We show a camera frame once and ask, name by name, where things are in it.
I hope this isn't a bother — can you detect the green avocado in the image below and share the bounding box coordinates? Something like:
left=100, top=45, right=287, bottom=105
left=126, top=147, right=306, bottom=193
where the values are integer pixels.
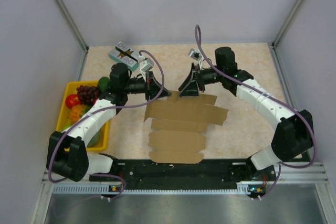
left=97, top=77, right=110, bottom=92

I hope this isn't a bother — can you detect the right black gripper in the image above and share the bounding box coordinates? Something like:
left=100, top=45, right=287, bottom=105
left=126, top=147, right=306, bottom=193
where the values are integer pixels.
left=178, top=63, right=224, bottom=98

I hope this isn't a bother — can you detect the red apple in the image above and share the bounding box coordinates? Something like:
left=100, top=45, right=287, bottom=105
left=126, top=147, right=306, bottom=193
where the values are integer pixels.
left=65, top=94, right=81, bottom=109

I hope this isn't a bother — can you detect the white teal printed carton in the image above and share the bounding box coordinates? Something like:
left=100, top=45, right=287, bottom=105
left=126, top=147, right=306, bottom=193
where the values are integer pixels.
left=109, top=41, right=140, bottom=71

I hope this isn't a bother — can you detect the dark purple grape bunch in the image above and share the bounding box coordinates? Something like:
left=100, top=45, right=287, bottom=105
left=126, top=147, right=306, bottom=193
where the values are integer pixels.
left=76, top=86, right=101, bottom=105

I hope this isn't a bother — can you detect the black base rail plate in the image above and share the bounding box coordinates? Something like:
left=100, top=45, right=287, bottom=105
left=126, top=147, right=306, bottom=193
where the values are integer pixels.
left=89, top=153, right=279, bottom=190

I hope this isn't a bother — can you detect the green lime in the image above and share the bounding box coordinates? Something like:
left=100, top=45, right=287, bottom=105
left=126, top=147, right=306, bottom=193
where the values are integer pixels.
left=61, top=124, right=72, bottom=132

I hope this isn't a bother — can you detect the brown cardboard box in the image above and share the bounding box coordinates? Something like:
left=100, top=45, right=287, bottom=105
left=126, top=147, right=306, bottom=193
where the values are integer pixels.
left=144, top=91, right=228, bottom=165

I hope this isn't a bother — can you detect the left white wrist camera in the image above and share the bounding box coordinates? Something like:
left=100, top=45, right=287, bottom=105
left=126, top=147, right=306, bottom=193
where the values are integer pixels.
left=139, top=56, right=154, bottom=79

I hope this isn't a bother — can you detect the grey slotted cable duct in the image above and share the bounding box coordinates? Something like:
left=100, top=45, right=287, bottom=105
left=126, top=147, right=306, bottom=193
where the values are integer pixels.
left=52, top=183, right=256, bottom=196

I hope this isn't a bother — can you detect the orange bumpy fruit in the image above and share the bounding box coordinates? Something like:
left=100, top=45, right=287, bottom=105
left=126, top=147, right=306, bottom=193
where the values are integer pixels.
left=68, top=104, right=89, bottom=124

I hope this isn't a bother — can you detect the green melon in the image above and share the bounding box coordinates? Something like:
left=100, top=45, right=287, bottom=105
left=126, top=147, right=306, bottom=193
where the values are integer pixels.
left=87, top=130, right=101, bottom=148

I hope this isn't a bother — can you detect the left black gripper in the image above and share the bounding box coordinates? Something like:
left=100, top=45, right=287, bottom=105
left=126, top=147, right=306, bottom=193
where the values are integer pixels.
left=122, top=71, right=171, bottom=102

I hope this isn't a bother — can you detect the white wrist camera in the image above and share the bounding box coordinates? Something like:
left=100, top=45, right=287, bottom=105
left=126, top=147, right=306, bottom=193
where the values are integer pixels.
left=139, top=56, right=154, bottom=79
left=188, top=48, right=205, bottom=69

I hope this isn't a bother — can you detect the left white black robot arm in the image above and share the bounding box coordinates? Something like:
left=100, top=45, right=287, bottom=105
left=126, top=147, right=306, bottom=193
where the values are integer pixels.
left=46, top=63, right=171, bottom=182

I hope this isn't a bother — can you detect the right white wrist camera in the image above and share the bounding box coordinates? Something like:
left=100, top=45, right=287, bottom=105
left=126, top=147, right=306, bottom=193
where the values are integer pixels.
left=188, top=48, right=205, bottom=69

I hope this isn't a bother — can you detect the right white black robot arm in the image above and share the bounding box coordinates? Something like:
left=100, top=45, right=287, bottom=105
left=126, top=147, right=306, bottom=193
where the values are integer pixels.
left=178, top=47, right=316, bottom=180

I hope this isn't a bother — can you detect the yellow plastic tray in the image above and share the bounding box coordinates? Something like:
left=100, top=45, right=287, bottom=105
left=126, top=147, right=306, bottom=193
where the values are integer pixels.
left=56, top=80, right=110, bottom=152

